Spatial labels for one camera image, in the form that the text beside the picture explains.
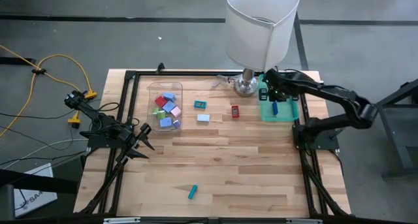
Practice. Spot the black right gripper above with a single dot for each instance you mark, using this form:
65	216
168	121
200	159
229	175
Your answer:
281	82

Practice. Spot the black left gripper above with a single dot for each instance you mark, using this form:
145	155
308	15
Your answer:
127	136

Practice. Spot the blue digital clock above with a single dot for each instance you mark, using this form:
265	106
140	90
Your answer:
275	108

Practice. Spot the pink charger block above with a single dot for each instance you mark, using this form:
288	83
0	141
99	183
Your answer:
176	111

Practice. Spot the teal digital clock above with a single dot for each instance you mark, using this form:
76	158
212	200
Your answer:
192	192
200	104

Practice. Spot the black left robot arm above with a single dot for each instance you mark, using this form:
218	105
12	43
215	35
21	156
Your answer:
101	122

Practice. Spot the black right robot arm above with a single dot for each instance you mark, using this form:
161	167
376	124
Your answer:
343	95

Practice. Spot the translucent teal tray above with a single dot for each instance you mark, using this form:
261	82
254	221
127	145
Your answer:
284	114

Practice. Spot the green charger block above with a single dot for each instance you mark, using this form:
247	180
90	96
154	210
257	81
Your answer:
160	114

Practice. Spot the red digital clock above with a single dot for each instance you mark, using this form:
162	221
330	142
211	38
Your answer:
235	111

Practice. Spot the small purple charger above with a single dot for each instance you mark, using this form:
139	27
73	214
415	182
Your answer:
176	123

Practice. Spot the red charger block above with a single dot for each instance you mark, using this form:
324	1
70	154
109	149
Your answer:
161	101

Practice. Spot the clear plastic bin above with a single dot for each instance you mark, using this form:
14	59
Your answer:
163	88

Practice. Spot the white shade silver table lamp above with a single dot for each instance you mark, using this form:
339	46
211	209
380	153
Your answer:
261	31

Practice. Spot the pale blue charger block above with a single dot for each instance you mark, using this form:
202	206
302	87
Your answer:
203	118

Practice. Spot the yellow plug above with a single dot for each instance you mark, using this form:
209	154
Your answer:
74	120
90	94

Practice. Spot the black beam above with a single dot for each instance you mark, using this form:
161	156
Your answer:
39	181

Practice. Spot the white printed box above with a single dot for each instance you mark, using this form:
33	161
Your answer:
32	185

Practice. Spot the black metal stand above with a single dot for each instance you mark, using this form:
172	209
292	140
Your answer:
392	132

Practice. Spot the black floor bar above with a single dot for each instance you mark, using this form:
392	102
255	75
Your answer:
16	60

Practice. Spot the silver metal bracket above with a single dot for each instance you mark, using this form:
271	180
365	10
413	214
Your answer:
303	221
121	220

